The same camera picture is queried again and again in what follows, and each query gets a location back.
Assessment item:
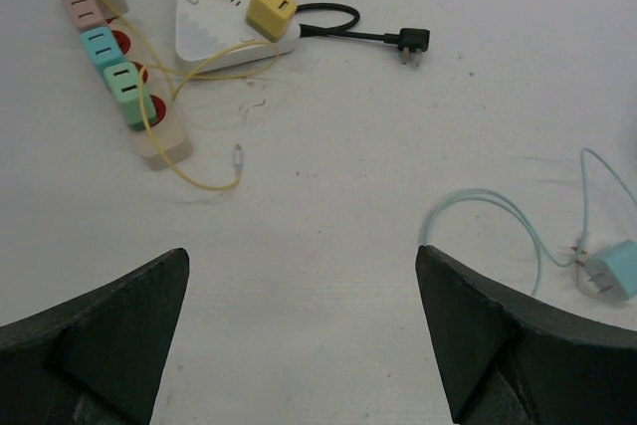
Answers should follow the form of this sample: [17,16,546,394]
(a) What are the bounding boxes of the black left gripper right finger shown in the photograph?
[416,246,636,424]

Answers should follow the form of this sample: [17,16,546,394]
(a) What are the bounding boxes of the black power cable with plug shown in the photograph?
[106,0,432,67]

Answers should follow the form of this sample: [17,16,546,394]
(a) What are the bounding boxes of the green cube charger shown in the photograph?
[104,62,156,131]

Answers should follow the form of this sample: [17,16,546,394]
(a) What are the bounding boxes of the light blue usb cable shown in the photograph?
[420,147,626,300]

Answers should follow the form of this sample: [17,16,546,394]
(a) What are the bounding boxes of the light blue usb charger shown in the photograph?
[575,240,636,304]

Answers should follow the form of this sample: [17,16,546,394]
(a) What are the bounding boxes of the beige power strip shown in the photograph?
[104,19,193,170]

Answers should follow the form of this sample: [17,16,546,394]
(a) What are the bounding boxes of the yellow cube charger front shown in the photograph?
[246,0,298,43]

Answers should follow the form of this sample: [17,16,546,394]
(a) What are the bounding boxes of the teal cube charger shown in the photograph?
[80,26,124,73]

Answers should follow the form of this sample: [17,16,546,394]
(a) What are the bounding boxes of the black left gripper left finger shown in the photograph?
[1,248,189,424]

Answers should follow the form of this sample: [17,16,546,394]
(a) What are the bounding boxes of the white triangular power strip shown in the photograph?
[174,0,301,72]

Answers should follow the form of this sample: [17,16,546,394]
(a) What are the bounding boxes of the pink cube charger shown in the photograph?
[63,0,107,33]

